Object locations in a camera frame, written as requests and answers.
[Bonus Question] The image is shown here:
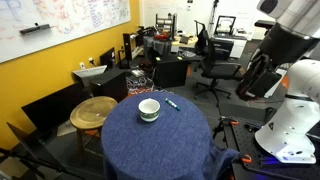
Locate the round wooden stool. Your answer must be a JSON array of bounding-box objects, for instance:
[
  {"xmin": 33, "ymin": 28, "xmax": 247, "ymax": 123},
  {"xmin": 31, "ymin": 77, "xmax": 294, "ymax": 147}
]
[{"xmin": 69, "ymin": 95, "xmax": 119, "ymax": 158}]

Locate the white backed monitor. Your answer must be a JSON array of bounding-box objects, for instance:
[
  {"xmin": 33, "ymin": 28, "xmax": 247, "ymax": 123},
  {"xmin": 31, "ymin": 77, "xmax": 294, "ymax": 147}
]
[{"xmin": 72, "ymin": 64, "xmax": 108, "ymax": 88}]

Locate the white mug with green band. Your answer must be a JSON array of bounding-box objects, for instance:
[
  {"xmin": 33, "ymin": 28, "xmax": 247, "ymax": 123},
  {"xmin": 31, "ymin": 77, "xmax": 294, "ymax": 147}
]
[{"xmin": 138, "ymin": 98, "xmax": 161, "ymax": 123}]

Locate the black frame 3D printer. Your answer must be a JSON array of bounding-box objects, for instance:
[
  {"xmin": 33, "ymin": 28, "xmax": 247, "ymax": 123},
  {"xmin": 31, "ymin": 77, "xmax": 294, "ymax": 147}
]
[{"xmin": 213, "ymin": 14, "xmax": 238, "ymax": 38}]

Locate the black tower speaker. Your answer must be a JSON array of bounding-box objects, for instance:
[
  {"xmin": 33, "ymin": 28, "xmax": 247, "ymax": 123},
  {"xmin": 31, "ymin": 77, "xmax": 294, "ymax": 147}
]
[{"xmin": 122, "ymin": 32, "xmax": 133, "ymax": 62}]

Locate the small black monitor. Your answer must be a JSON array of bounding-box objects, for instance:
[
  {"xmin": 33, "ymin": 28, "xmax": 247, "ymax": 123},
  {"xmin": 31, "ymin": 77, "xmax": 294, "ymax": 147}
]
[{"xmin": 99, "ymin": 46, "xmax": 117, "ymax": 69}]

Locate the gray cloth covered table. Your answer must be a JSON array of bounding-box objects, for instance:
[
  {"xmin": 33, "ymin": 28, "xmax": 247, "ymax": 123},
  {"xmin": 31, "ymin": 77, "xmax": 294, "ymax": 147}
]
[{"xmin": 143, "ymin": 35, "xmax": 173, "ymax": 58}]

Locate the orange handled clamp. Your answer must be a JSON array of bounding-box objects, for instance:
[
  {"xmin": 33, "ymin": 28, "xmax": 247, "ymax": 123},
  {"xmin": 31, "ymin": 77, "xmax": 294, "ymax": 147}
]
[
  {"xmin": 238, "ymin": 153, "xmax": 253, "ymax": 164},
  {"xmin": 213, "ymin": 115, "xmax": 240, "ymax": 139}
]

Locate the black flat panel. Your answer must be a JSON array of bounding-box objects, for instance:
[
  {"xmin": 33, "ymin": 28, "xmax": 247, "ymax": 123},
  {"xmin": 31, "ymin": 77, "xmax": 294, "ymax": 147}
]
[{"xmin": 6, "ymin": 122, "xmax": 66, "ymax": 171}]

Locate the black light stand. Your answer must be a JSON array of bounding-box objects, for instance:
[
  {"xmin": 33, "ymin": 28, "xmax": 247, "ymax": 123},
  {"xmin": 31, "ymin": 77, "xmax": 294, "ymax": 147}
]
[{"xmin": 208, "ymin": 0, "xmax": 220, "ymax": 34}]

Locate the white floor cable tangle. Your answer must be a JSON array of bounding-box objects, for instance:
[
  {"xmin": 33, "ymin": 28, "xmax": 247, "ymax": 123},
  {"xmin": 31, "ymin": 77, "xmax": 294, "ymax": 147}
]
[{"xmin": 126, "ymin": 74, "xmax": 174, "ymax": 98}]

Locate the wooden desk top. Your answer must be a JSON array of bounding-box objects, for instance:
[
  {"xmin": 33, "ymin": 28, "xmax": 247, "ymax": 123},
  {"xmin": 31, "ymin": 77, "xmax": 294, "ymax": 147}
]
[{"xmin": 171, "ymin": 35, "xmax": 199, "ymax": 48}]

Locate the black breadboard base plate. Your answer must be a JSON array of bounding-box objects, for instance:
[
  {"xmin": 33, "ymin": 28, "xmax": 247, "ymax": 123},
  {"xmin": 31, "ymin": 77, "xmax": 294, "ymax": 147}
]
[{"xmin": 222, "ymin": 114, "xmax": 320, "ymax": 180}]

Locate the black office chair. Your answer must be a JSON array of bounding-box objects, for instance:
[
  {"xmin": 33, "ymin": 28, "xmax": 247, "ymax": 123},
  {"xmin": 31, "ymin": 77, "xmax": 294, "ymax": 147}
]
[{"xmin": 194, "ymin": 35, "xmax": 244, "ymax": 108}]

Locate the clear plastic bag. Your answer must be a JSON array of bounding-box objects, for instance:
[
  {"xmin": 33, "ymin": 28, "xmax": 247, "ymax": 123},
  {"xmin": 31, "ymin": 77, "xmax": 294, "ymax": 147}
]
[{"xmin": 131, "ymin": 68, "xmax": 146, "ymax": 78}]

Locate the teal and white marker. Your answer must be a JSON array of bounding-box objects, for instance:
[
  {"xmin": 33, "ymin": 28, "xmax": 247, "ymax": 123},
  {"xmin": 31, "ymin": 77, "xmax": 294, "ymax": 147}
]
[{"xmin": 164, "ymin": 97, "xmax": 182, "ymax": 112}]

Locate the black box cabinet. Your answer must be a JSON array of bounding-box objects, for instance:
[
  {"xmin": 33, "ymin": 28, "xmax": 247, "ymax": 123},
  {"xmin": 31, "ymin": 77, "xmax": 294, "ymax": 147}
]
[{"xmin": 89, "ymin": 68, "xmax": 129, "ymax": 103}]

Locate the black shelf rack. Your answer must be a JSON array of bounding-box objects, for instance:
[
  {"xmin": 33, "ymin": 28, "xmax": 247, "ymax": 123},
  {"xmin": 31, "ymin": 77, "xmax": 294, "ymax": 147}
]
[{"xmin": 155, "ymin": 12, "xmax": 178, "ymax": 38}]

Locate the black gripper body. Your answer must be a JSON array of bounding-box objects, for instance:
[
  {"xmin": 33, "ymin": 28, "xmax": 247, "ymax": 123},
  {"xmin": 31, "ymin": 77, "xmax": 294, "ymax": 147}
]
[{"xmin": 258, "ymin": 22, "xmax": 320, "ymax": 66}]

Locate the black tripod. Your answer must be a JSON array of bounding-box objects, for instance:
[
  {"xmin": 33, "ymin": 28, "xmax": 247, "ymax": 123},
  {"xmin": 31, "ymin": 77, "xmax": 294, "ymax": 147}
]
[{"xmin": 0, "ymin": 146, "xmax": 84, "ymax": 180}]

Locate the white cabinet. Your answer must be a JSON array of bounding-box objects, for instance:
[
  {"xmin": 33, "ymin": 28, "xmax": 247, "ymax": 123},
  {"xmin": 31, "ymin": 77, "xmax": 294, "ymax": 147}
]
[{"xmin": 211, "ymin": 33, "xmax": 248, "ymax": 59}]

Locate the blue cloth covered table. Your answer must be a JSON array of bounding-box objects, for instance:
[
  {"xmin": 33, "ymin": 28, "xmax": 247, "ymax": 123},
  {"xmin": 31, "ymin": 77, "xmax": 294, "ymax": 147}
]
[{"xmin": 100, "ymin": 91, "xmax": 240, "ymax": 180}]

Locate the large whiteboard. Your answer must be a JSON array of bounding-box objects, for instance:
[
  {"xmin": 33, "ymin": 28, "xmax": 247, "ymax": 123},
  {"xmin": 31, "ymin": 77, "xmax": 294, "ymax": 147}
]
[{"xmin": 0, "ymin": 0, "xmax": 132, "ymax": 64}]

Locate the large black monitor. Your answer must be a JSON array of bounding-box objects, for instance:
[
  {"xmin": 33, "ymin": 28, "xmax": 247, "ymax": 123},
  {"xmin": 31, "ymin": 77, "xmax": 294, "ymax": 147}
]
[{"xmin": 20, "ymin": 81, "xmax": 91, "ymax": 136}]

